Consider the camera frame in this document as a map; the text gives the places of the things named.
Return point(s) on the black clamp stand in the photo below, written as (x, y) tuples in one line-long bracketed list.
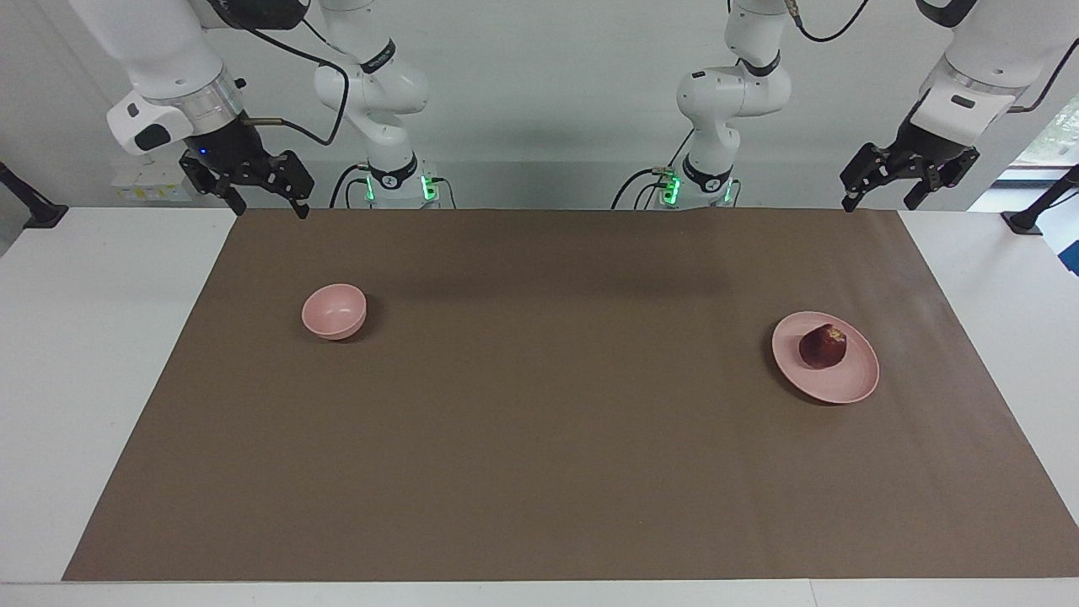
[(38, 212), (1024, 221)]

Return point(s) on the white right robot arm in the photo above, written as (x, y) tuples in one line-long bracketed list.
[(169, 51)]

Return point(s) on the pink plate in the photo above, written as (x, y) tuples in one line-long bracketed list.
[(847, 379)]

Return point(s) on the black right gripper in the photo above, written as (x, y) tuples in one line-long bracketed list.
[(226, 147)]

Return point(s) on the dark red apple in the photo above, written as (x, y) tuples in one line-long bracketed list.
[(822, 347)]

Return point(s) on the white power strip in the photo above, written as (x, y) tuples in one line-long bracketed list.
[(143, 190)]

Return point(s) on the blue object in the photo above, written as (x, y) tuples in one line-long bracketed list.
[(1072, 257)]

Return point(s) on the window with greenery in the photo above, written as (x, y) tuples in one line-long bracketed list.
[(1058, 135)]

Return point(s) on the brown table mat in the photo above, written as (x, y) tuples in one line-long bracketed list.
[(539, 438)]

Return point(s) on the pink bowl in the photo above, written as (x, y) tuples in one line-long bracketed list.
[(334, 314)]

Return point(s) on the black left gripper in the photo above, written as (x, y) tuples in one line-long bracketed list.
[(936, 147)]

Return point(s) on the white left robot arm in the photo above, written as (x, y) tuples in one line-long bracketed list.
[(733, 93)]

